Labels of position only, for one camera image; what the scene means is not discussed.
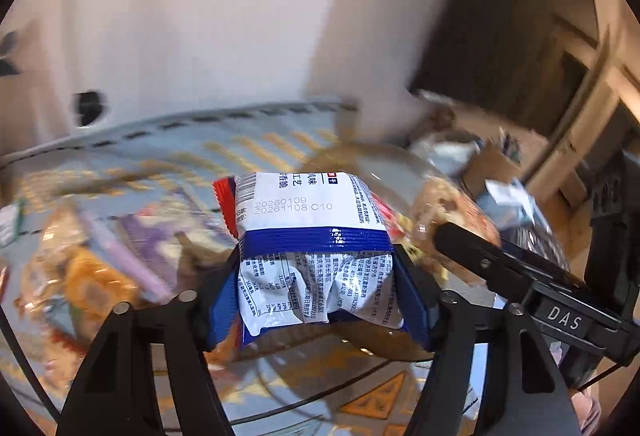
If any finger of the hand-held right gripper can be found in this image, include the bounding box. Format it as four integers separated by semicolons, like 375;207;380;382
432;222;591;312

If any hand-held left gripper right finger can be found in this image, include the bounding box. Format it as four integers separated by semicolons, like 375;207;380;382
394;243;583;436

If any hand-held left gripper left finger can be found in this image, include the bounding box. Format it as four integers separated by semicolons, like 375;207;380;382
55;246;242;436

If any white and blue snack packet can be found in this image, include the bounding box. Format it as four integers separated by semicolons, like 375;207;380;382
212;171;406;347

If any orange snack packet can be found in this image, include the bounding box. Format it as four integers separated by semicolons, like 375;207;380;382
60;248;141;317

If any pale clear snack packet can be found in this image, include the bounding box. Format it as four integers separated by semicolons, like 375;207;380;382
20;206;81;297

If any person's right forearm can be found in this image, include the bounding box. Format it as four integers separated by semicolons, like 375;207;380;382
570;386;603;436

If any clear packet of nut snack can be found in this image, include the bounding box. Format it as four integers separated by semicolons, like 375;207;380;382
400;178;501;277

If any white plastic bag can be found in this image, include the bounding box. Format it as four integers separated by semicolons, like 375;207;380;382
410;128;481;172
482;178;538;227

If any cardboard box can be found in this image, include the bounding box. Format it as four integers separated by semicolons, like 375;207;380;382
460;143;526;197

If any purple snack packet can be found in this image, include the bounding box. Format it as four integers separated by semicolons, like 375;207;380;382
120;206;201;267

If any lavender flat packet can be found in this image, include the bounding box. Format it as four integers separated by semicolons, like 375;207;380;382
75;211;171;302

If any blue patterned mat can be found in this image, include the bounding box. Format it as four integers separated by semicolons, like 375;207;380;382
0;101;551;436

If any dark wooden cabinet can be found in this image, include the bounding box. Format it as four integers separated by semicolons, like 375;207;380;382
407;0;601;137

